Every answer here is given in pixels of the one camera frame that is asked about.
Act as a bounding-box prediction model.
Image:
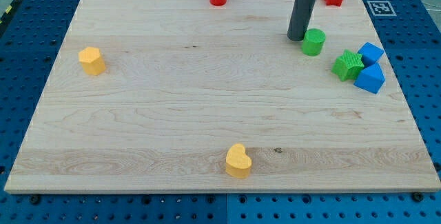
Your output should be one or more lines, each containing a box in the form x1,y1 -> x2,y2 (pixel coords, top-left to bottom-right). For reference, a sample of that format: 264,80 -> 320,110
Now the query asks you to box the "light wooden board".
5,0 -> 440,194

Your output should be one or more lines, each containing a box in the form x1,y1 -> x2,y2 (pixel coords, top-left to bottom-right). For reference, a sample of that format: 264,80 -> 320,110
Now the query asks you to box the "yellow heart block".
225,143 -> 252,179

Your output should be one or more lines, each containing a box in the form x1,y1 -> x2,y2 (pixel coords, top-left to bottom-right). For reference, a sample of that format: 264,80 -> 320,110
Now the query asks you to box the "green cylinder block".
301,28 -> 326,57

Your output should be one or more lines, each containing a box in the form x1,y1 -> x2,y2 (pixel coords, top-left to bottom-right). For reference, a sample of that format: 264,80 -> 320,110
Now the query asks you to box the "green star block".
331,50 -> 365,81

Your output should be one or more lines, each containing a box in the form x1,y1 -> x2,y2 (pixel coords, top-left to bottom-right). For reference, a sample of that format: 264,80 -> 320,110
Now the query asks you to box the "yellow hexagon block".
78,47 -> 106,76

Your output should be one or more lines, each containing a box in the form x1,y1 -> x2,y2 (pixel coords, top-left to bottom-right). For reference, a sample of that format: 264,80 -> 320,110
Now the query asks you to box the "dark grey cylindrical robot tool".
287,0 -> 316,41

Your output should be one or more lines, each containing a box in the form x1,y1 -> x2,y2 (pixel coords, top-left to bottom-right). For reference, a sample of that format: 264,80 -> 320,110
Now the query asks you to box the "blue cube block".
358,42 -> 384,67

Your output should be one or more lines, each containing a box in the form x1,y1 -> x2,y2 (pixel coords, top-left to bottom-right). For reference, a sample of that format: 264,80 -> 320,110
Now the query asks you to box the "white fiducial marker tag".
367,0 -> 396,17

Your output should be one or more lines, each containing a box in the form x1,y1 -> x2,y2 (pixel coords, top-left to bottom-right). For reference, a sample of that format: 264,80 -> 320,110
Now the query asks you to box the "black bolt left front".
29,194 -> 41,205

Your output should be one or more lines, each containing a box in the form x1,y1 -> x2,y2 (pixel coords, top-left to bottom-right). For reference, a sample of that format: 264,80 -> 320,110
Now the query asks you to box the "black bolt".
411,192 -> 424,203
29,194 -> 41,205

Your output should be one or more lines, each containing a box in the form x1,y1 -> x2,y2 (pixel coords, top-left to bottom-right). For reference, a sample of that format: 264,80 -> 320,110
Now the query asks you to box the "black bolt right front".
411,192 -> 424,203

